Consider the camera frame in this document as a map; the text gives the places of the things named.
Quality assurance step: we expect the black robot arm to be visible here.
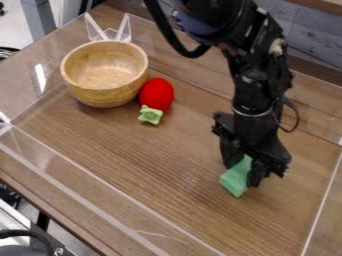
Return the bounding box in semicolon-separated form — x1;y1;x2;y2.
174;0;293;186

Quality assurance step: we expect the black metal bracket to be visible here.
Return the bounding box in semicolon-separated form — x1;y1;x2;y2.
30;224;78;256

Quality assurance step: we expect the green rectangular block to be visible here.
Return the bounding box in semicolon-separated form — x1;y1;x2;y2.
220;155;253;198

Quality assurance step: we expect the clear acrylic tray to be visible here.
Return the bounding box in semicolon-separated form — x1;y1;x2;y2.
0;17;342;256

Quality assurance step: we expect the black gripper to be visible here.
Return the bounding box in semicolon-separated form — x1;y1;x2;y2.
213;106;292;187

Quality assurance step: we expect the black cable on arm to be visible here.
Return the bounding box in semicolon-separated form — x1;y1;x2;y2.
143;0;214;60

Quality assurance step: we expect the light wooden bowl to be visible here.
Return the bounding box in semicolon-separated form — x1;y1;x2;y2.
61;40;149;108

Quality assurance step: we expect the black floor cable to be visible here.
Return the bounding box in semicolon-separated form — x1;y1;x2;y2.
0;228;55;256

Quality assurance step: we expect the red plush strawberry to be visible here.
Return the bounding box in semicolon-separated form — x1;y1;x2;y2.
138;77;176;125

